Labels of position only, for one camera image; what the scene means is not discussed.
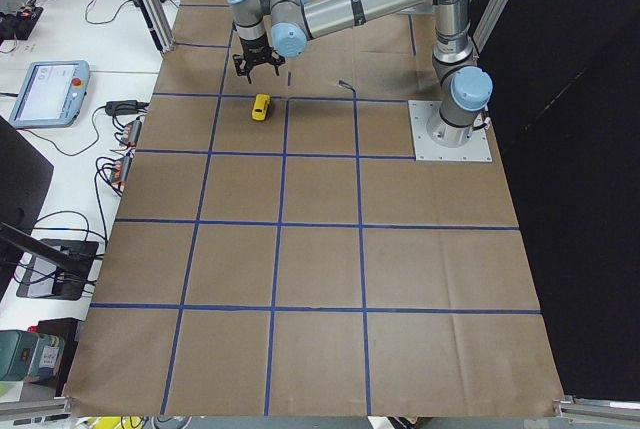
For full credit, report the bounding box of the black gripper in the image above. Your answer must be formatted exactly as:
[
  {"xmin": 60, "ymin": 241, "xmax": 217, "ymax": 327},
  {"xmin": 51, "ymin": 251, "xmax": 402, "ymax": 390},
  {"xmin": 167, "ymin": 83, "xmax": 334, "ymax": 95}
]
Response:
[{"xmin": 233, "ymin": 36, "xmax": 283, "ymax": 83}]

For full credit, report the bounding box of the yellow beetle toy car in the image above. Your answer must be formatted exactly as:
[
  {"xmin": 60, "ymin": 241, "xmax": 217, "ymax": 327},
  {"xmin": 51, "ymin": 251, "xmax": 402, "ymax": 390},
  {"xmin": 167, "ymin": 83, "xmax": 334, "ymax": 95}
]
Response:
[{"xmin": 251, "ymin": 93, "xmax": 271, "ymax": 121}]

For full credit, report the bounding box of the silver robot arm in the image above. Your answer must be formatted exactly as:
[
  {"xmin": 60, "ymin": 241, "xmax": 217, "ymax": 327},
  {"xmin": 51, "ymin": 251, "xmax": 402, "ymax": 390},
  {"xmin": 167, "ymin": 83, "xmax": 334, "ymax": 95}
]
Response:
[{"xmin": 227, "ymin": 0, "xmax": 493, "ymax": 148}]

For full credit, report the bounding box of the brown paper table cover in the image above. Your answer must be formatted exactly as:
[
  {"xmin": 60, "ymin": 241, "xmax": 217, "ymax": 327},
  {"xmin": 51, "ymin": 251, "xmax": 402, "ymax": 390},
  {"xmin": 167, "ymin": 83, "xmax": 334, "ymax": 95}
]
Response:
[{"xmin": 65, "ymin": 0, "xmax": 562, "ymax": 417}]

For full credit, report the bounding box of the teach pendant tablet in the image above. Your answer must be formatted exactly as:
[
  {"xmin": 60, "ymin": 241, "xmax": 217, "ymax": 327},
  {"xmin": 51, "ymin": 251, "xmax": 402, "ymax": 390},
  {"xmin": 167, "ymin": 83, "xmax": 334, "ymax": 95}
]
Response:
[{"xmin": 9, "ymin": 60, "xmax": 90, "ymax": 129}]

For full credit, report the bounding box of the green box device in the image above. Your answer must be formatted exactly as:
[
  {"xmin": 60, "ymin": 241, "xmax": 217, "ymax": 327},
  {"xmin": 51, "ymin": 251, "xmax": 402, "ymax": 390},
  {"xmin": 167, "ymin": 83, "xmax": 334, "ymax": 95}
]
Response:
[{"xmin": 1, "ymin": 318, "xmax": 78, "ymax": 395}]

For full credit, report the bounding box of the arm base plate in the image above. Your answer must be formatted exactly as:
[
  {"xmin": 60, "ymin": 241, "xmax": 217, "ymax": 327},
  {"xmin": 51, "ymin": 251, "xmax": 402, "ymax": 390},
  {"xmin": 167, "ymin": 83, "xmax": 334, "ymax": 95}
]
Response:
[{"xmin": 408, "ymin": 100, "xmax": 493, "ymax": 163}]

